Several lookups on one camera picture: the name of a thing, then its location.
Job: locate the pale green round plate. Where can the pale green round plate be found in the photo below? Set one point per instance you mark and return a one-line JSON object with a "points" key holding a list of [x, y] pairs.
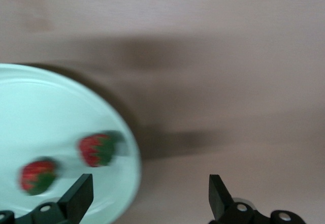
{"points": [[50, 107]]}

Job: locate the red strawberry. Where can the red strawberry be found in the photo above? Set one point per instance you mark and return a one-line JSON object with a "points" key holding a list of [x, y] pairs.
{"points": [[33, 175], [94, 150]]}

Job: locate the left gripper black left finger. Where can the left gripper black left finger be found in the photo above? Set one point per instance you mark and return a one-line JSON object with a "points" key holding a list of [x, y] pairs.
{"points": [[76, 203]]}

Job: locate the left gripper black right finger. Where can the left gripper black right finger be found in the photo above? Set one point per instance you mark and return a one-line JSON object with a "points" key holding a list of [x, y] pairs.
{"points": [[221, 203]]}

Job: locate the brown table cover sheet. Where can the brown table cover sheet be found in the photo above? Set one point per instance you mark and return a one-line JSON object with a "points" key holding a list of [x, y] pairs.
{"points": [[228, 18]]}

